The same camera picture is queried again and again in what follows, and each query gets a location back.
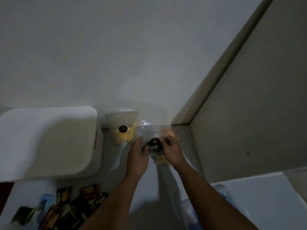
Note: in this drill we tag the person's right hand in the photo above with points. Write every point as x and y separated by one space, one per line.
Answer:
174 153

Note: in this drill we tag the person's left hand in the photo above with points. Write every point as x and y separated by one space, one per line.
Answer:
137 160

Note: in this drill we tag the person's right thumb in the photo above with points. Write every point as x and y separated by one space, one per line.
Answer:
162 146

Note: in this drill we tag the person's left thumb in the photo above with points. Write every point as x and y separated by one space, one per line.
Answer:
145 148

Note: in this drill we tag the clear snack bag black label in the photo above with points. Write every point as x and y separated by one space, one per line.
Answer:
153 131
122 124

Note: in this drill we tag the person's left forearm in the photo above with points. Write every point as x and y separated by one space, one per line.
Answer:
112 203

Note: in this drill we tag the person's right forearm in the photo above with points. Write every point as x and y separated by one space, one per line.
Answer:
211 203

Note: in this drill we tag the pile of dark snack packets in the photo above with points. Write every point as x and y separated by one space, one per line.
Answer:
69 208

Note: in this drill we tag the white plastic container lid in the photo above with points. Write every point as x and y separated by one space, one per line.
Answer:
48 141

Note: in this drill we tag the white foam box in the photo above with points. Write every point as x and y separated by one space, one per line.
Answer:
261 201

